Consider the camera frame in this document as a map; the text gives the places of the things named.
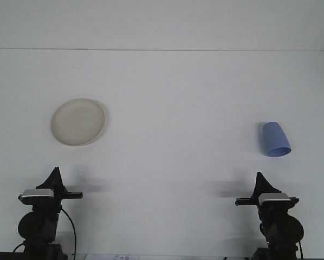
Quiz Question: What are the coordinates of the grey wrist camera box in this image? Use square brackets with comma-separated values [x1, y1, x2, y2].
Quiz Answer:
[258, 192, 292, 210]
[18, 188, 56, 205]

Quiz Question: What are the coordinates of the pale round plate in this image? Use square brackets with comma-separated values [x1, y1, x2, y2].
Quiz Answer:
[50, 97, 106, 147]

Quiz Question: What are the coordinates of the pale blue cup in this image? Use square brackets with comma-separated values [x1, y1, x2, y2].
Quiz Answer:
[261, 121, 291, 158]

